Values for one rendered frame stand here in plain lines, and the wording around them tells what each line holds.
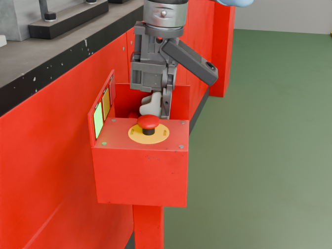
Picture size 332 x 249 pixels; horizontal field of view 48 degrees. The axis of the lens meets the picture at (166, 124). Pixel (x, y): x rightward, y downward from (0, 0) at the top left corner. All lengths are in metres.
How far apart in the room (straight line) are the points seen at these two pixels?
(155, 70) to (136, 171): 0.18
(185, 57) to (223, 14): 1.81
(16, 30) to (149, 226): 0.50
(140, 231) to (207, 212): 0.85
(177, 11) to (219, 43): 1.89
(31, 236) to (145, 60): 0.41
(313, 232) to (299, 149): 0.63
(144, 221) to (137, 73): 0.31
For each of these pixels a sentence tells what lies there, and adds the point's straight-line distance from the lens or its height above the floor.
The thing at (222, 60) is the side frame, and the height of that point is 0.27.
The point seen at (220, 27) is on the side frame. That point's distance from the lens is 2.49.
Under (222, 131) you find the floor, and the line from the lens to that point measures 2.22.
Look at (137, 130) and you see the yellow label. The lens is 0.65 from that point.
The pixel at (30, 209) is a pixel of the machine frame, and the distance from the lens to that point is 0.78.
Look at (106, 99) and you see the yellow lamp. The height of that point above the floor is 0.82.
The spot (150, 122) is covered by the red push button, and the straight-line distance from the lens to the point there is 0.62.
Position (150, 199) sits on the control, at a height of 0.68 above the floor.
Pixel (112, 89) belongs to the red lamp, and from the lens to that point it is 0.74.
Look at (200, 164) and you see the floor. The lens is 1.92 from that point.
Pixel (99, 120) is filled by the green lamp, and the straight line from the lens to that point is 0.64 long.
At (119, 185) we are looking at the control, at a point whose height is 0.70.
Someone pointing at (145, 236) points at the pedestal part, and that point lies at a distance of 0.83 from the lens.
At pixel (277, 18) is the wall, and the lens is 4.39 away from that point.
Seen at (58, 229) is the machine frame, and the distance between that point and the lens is 0.89.
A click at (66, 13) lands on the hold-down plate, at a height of 0.91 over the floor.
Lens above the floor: 1.11
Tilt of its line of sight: 29 degrees down
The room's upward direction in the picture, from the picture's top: straight up
